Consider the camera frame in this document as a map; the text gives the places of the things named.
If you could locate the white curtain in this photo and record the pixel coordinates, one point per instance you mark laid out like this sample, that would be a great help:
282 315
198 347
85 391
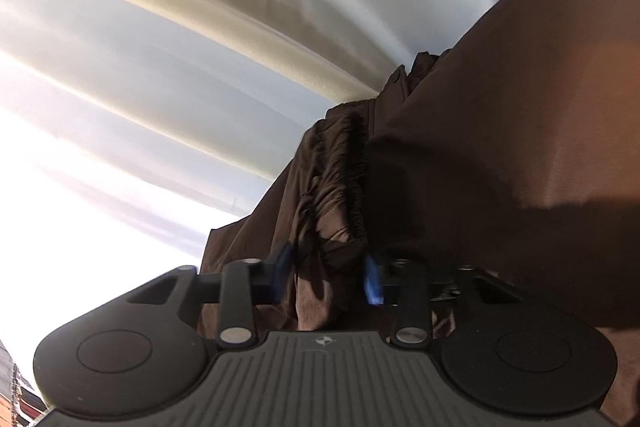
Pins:
125 77

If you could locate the brown pillow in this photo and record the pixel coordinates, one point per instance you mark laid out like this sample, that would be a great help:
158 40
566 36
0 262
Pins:
500 107

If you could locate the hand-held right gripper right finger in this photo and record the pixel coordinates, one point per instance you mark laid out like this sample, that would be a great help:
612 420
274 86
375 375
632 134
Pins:
372 283

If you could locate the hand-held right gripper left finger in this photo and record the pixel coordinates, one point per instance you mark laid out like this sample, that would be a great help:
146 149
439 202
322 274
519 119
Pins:
281 269

